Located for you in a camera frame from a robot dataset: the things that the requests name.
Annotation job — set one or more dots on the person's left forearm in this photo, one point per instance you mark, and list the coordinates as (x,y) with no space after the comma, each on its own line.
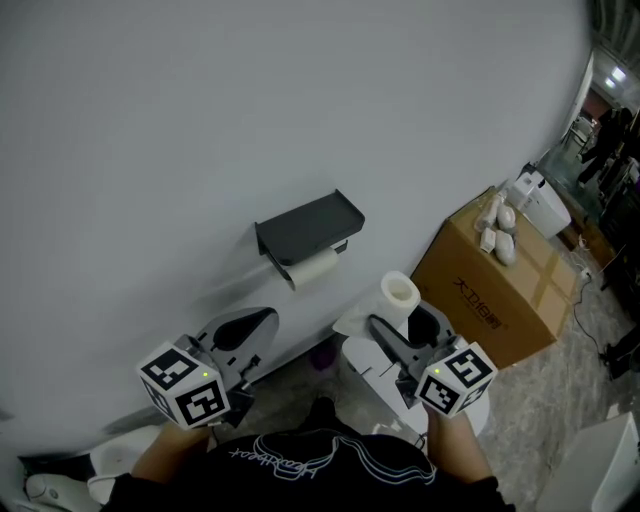
(165,450)

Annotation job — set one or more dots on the person's black printed shirt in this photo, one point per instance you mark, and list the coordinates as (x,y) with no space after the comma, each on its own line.
(300,480)

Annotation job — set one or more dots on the hung white paper roll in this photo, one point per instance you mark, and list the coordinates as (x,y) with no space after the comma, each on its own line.
(312,270)

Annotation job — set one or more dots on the purple floor object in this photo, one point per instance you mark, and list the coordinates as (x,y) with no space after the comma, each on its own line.
(323,359)

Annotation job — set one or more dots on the white grey pouch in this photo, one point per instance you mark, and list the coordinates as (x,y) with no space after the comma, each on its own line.
(506,217)
(505,250)

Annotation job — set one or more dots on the white smart toilet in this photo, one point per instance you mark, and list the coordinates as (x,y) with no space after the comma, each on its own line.
(370,375)

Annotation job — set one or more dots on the plastic wrapped white tube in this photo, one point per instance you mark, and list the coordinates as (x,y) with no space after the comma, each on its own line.
(487,212)

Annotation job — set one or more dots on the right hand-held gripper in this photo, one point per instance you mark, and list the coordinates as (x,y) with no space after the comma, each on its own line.
(455,380)

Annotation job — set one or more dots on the white cabinet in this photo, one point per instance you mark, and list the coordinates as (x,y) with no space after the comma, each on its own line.
(595,465)

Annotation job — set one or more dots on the white toilet with open seat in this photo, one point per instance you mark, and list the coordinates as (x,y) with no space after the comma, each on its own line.
(120,455)

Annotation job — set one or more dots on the person's right forearm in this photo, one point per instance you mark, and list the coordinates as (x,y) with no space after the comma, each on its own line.
(457,445)

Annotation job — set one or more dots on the black wall shelf holder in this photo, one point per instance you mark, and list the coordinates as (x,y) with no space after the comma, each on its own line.
(310,225)

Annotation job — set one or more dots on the black equipment rack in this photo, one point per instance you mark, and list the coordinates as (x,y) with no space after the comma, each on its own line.
(622,225)

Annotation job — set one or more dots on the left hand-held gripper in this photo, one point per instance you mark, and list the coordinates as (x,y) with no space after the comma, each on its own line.
(185,390)

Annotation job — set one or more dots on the person's black trouser leg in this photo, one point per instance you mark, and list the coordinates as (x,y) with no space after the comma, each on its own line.
(322,417)

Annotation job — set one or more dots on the white appliance on box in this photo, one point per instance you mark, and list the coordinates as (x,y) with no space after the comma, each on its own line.
(542,205)

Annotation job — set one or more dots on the small white carton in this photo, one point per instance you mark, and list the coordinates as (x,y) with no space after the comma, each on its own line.
(487,240)

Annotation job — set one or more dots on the white toilet paper roll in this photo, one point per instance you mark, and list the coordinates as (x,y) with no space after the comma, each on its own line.
(390,302)

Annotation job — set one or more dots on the white power strip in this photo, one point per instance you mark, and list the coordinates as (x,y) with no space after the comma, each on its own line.
(586,272)

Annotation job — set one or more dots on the brown cardboard box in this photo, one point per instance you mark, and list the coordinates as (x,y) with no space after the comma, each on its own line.
(490,310)

